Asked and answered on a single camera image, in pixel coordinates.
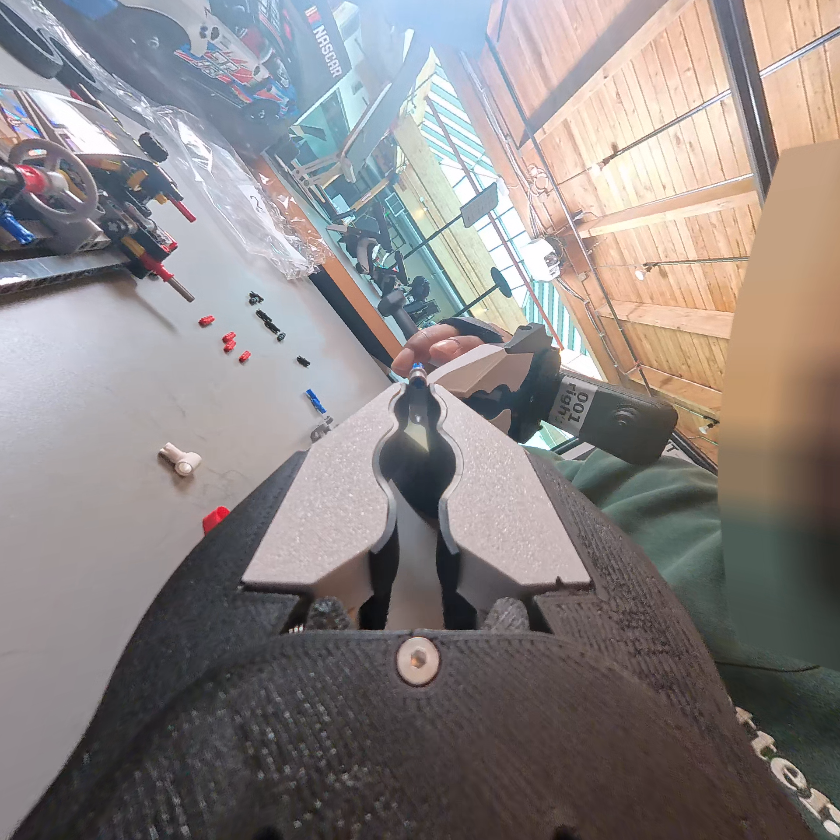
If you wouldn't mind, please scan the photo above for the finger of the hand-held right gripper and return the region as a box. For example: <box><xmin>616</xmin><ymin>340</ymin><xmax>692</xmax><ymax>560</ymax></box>
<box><xmin>428</xmin><ymin>344</ymin><xmax>526</xmax><ymax>398</ymax></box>
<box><xmin>467</xmin><ymin>384</ymin><xmax>526</xmax><ymax>435</ymax></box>

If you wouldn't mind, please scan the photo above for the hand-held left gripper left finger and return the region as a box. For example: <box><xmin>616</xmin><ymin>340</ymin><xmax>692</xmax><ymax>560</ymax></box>
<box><xmin>240</xmin><ymin>382</ymin><xmax>409</xmax><ymax>627</ymax></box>

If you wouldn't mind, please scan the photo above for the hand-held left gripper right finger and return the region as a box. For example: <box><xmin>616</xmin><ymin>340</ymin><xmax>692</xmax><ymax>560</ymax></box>
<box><xmin>428</xmin><ymin>384</ymin><xmax>593</xmax><ymax>626</ymax></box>

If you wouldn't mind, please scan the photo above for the black toy set box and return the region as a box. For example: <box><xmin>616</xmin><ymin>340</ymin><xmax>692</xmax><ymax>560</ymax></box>
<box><xmin>0</xmin><ymin>0</ymin><xmax>355</xmax><ymax>129</ymax></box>

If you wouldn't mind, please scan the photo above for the person's right hand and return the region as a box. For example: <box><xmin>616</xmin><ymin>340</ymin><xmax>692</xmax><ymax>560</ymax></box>
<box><xmin>392</xmin><ymin>325</ymin><xmax>488</xmax><ymax>382</ymax></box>

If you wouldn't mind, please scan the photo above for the black round-top pole stand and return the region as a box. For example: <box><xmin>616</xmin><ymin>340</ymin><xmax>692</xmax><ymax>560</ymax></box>
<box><xmin>456</xmin><ymin>266</ymin><xmax>516</xmax><ymax>319</ymax></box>

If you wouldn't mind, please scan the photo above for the black dumbbell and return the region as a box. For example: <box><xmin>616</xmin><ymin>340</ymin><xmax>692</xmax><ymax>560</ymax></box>
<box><xmin>377</xmin><ymin>289</ymin><xmax>437</xmax><ymax>336</ymax></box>

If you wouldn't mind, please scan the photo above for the white ceiling projector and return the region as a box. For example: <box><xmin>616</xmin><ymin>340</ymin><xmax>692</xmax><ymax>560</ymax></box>
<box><xmin>525</xmin><ymin>236</ymin><xmax>565</xmax><ymax>280</ymax></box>

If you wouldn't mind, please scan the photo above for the person's green sweatshirt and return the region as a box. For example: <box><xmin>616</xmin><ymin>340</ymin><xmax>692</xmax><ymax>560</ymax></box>
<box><xmin>525</xmin><ymin>446</ymin><xmax>840</xmax><ymax>840</ymax></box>

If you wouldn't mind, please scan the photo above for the white tube connector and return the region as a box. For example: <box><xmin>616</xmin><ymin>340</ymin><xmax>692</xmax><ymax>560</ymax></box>
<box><xmin>158</xmin><ymin>443</ymin><xmax>201</xmax><ymax>479</ymax></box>

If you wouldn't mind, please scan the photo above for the wooden background desk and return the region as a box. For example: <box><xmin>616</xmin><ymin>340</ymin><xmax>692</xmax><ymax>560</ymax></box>
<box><xmin>252</xmin><ymin>154</ymin><xmax>404</xmax><ymax>362</ymax></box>

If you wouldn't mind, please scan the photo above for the black sign on pole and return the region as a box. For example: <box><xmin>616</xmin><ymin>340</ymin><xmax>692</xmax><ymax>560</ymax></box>
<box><xmin>400</xmin><ymin>182</ymin><xmax>501</xmax><ymax>263</ymax></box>

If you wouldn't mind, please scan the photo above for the black exercise machine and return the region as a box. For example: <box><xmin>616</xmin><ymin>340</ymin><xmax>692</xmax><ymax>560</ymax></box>
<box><xmin>328</xmin><ymin>197</ymin><xmax>411</xmax><ymax>290</ymax></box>

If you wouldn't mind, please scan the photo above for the wooden easel with black panel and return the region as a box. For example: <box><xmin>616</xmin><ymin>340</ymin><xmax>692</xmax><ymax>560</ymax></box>
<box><xmin>289</xmin><ymin>26</ymin><xmax>434</xmax><ymax>185</ymax></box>

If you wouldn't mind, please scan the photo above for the clear plastic bag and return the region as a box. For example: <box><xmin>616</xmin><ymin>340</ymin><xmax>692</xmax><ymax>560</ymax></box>
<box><xmin>66</xmin><ymin>85</ymin><xmax>329</xmax><ymax>280</ymax></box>

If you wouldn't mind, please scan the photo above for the toy brick car chassis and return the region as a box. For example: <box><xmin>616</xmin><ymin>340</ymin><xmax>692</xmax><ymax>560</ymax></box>
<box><xmin>0</xmin><ymin>85</ymin><xmax>198</xmax><ymax>304</ymax></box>

